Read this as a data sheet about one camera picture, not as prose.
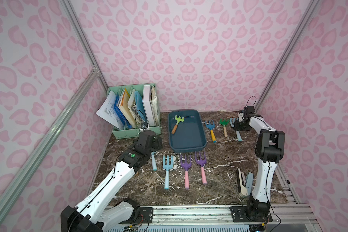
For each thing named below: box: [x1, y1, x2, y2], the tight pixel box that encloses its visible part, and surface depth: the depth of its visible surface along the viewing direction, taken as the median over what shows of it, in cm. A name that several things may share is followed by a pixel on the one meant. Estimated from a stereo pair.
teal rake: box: [151, 151, 158, 172], surface depth 92 cm
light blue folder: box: [134, 91, 148, 123], surface depth 96 cm
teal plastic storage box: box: [168, 109, 207, 154], surface depth 109 cm
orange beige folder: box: [116, 88, 137, 129], surface depth 95 cm
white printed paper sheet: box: [95, 90, 125, 131], surface depth 97 cm
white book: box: [142, 84, 157, 128], surface depth 97 cm
